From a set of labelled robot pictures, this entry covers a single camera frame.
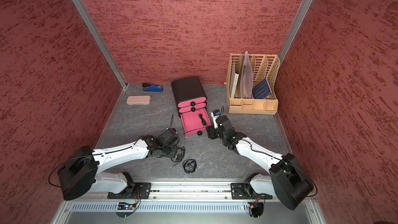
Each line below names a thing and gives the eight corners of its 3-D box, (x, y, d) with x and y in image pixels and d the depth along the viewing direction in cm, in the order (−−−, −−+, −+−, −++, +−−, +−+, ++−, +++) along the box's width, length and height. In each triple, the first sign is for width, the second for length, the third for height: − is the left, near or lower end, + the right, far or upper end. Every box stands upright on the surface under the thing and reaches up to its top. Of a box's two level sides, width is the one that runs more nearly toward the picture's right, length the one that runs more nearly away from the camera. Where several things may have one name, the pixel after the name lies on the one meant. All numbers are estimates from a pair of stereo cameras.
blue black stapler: (143, 90, 120) (141, 85, 116) (145, 87, 122) (143, 82, 118) (161, 92, 119) (160, 87, 115) (163, 89, 121) (161, 84, 117)
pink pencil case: (127, 104, 111) (125, 102, 108) (129, 98, 115) (128, 95, 112) (149, 105, 111) (148, 102, 108) (151, 98, 115) (150, 95, 112)
